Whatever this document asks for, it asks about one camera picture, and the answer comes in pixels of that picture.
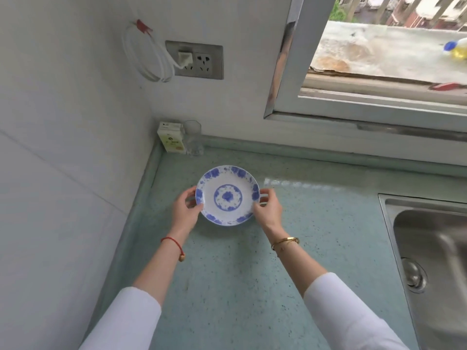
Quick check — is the blue patterned white plate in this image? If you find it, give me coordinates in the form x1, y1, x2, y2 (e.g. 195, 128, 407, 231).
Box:
196, 165, 260, 226

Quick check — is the clear drinking glass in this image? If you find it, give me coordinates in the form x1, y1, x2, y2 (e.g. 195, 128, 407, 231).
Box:
183, 120, 204, 157

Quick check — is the person's right forearm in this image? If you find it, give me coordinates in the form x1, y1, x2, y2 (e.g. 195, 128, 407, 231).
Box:
266, 225, 411, 350

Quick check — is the person's left forearm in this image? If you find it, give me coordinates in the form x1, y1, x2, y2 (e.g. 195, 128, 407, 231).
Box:
79, 229, 191, 350

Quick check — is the metal window frame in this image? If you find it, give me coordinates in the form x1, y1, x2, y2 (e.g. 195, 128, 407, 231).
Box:
263, 0, 467, 143

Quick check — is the grey wall power socket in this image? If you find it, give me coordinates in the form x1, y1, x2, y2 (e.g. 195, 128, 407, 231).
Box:
165, 40, 224, 80

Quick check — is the person's left hand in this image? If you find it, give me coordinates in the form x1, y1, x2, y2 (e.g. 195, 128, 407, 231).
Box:
170, 185, 204, 238

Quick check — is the sink drain plug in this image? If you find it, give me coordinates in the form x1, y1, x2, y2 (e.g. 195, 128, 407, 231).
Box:
401, 257, 428, 293

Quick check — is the red flat object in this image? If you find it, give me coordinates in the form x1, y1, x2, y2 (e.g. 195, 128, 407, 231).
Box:
428, 82, 467, 92

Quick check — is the gold bangle bracelet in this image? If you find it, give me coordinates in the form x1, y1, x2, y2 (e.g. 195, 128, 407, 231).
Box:
271, 237, 300, 251

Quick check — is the red string bracelet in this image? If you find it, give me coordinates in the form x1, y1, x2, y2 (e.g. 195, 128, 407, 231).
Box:
161, 237, 186, 262

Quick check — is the yellow plastic bottle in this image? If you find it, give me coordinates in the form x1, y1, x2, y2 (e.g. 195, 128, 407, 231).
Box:
443, 37, 467, 62

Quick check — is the small white carton box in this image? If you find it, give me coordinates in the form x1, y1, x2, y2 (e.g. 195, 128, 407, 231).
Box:
157, 122, 185, 154

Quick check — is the coiled white cable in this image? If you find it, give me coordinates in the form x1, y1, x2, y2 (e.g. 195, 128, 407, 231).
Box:
121, 20, 180, 83

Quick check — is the stainless steel sink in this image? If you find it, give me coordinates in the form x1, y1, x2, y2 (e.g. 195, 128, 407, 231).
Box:
378, 193, 467, 350

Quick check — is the person's right hand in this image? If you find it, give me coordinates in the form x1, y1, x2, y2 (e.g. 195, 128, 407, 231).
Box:
252, 188, 284, 234

